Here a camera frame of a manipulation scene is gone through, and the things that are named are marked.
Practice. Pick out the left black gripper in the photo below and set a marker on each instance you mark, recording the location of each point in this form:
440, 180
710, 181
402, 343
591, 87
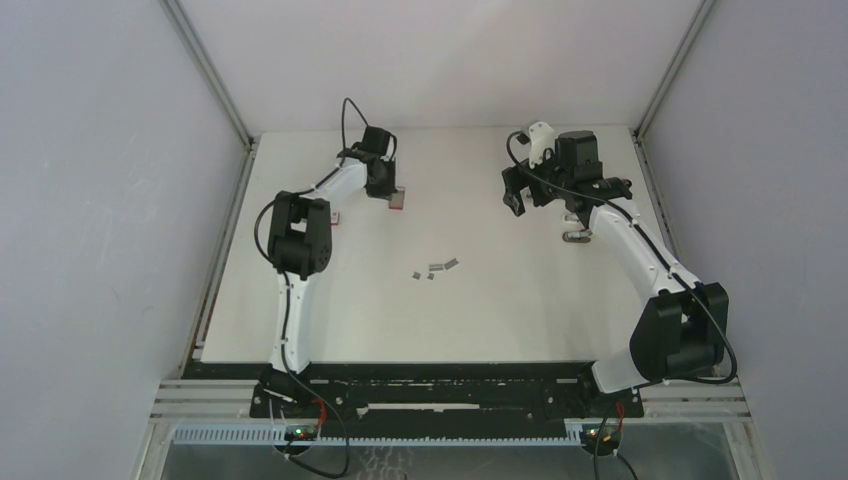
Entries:
387, 191

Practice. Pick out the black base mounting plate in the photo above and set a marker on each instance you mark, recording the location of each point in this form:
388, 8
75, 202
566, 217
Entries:
522, 398

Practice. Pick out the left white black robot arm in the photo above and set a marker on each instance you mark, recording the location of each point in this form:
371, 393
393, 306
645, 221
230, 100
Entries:
299, 245

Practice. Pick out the red staple box tray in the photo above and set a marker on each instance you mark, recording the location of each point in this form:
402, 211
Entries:
396, 200

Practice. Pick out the controller board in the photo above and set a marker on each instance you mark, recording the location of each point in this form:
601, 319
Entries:
301, 434
595, 435

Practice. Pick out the left controller board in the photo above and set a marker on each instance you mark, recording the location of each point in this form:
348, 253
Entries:
301, 434

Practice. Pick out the white slotted cable duct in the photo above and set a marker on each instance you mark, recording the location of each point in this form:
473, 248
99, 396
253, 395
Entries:
266, 435

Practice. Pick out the right controller board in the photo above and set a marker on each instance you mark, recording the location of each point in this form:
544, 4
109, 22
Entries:
595, 435

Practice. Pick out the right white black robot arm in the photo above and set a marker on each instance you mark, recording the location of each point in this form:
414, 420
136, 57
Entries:
681, 333

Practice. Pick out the aluminium frame rails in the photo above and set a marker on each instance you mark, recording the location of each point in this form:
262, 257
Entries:
229, 401

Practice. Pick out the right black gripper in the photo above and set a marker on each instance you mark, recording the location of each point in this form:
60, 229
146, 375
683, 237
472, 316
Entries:
520, 176

